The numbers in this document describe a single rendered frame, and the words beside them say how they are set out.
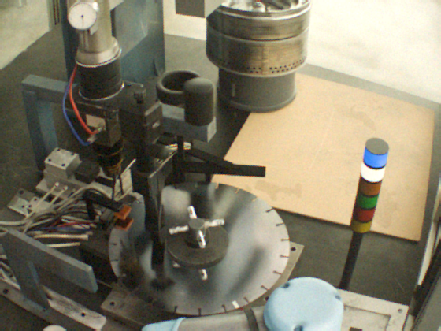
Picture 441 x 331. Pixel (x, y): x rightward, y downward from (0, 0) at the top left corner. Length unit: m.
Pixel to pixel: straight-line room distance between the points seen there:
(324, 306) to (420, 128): 1.30
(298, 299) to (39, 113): 1.03
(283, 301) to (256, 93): 1.19
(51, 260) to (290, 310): 0.62
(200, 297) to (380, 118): 0.96
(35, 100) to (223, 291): 0.68
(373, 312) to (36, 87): 0.92
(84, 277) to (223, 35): 0.82
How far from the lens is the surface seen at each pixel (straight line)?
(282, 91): 1.71
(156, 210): 1.03
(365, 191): 1.03
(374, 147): 0.98
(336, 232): 1.40
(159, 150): 0.85
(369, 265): 1.34
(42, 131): 1.48
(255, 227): 1.11
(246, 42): 1.56
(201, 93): 1.14
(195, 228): 1.04
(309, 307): 0.53
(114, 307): 1.13
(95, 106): 0.92
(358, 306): 1.07
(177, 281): 1.03
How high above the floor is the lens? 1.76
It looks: 41 degrees down
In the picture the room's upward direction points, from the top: straight up
